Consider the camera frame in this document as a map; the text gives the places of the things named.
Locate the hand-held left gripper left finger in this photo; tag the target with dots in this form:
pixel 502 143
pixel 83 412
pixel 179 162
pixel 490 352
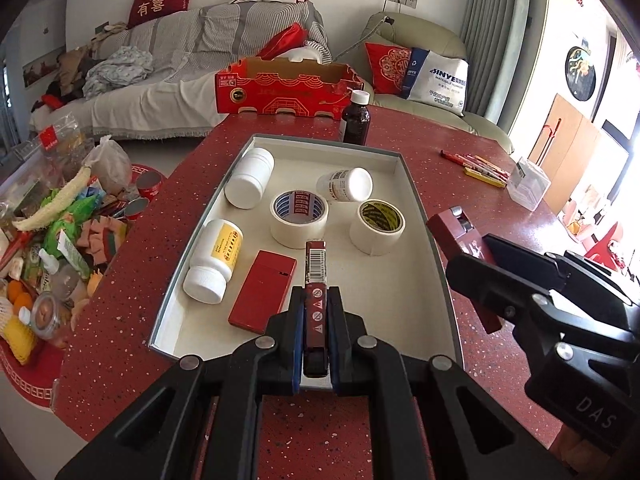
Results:
pixel 299 340

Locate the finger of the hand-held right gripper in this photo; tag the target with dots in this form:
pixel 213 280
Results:
pixel 480 280
pixel 520 257

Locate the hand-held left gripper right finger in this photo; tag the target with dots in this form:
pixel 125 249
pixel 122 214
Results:
pixel 334 340

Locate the red box gold characters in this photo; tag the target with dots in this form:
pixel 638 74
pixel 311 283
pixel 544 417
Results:
pixel 450 232

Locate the white tray blue-grey rim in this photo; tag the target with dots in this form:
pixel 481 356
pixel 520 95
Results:
pixel 380 290

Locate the tape roll blue red core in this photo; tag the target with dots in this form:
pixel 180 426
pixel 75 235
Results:
pixel 295 232

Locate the wide tape roll yellow core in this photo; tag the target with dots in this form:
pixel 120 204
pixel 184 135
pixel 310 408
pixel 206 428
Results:
pixel 375 240

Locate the white bottle yellow label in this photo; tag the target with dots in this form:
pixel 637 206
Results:
pixel 212 260

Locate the white bottle printed label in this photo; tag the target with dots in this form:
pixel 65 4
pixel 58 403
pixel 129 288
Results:
pixel 345 185

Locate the large plain white bottle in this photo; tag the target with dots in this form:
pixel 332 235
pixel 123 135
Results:
pixel 250 177

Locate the clear plastic box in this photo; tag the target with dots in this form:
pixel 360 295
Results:
pixel 527 185

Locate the pink toy chair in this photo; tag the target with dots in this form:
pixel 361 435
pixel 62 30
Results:
pixel 585 212

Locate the yellow utility knife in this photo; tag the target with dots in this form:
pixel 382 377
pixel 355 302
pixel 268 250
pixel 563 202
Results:
pixel 485 177

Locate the white red pen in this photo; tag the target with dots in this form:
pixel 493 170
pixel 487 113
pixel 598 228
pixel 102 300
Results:
pixel 487 169
pixel 482 161

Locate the red marker black cap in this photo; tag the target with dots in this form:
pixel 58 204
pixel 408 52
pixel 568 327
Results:
pixel 452 156

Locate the wooden board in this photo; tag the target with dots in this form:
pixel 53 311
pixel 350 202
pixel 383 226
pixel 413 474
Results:
pixel 570 145

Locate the beige armchair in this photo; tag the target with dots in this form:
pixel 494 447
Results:
pixel 480 125

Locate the white printed tote bag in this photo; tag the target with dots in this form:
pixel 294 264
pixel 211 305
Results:
pixel 437 77

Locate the brown glass bottle white cap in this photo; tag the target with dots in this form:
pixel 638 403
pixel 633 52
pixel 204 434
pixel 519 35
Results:
pixel 356 120

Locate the red tin can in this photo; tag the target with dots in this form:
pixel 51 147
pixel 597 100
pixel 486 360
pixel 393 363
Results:
pixel 148 185
pixel 136 207

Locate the checkered snack packet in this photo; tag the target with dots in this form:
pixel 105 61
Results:
pixel 102 242

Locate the grey-green curtain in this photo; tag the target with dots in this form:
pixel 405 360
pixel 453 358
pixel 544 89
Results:
pixel 500 35

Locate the red patterned cushion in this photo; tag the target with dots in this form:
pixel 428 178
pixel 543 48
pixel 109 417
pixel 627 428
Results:
pixel 387 67

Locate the red cardboard box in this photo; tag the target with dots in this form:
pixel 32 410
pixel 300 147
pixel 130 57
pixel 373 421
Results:
pixel 285 95

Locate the clear round jar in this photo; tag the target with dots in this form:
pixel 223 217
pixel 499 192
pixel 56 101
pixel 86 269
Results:
pixel 46 312

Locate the white plastic bag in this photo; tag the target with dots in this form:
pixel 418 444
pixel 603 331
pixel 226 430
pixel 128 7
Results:
pixel 107 165

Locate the green snack packet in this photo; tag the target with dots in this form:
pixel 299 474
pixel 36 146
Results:
pixel 70 217

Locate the red round tray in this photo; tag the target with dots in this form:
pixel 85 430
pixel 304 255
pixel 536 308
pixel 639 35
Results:
pixel 30 385

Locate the grey covered sofa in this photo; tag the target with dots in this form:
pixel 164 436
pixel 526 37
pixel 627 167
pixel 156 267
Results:
pixel 170 95

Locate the long white foam net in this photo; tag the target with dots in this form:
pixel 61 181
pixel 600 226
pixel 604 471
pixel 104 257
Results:
pixel 55 200

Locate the yellow foam net fruit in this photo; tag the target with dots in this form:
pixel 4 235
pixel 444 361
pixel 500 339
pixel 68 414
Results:
pixel 17 342

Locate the orange fruit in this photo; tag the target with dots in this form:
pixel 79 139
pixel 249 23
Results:
pixel 20 295

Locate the bright red cushion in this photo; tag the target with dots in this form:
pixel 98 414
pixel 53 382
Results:
pixel 282 40

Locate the clear bag red label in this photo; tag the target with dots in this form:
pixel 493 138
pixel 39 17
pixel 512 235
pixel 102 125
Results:
pixel 50 145

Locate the pale clothes pile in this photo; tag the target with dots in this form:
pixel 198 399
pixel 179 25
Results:
pixel 117 72

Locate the brown clothes pile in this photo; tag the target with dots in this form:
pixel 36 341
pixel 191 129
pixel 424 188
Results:
pixel 75 60

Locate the dark red cushion white characters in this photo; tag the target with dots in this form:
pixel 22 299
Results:
pixel 160 0

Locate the round black wall plaque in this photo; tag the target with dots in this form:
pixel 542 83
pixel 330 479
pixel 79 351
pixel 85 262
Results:
pixel 580 72

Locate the landscape wall painting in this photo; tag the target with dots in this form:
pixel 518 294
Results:
pixel 45 65

